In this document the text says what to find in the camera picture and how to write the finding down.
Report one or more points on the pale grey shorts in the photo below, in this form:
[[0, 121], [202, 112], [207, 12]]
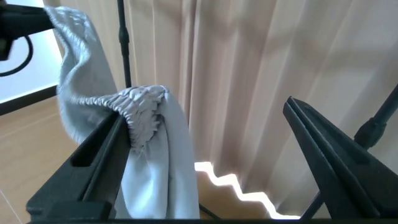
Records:
[[155, 161]]

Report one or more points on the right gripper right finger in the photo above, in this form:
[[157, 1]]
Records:
[[348, 186]]

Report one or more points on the black clothes rack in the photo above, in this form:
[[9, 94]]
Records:
[[123, 37]]

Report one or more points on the beige curtain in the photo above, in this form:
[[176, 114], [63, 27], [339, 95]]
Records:
[[248, 77]]

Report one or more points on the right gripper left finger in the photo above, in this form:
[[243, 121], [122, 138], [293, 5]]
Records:
[[56, 193]]

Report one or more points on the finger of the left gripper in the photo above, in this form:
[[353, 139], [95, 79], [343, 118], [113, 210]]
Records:
[[21, 23]]

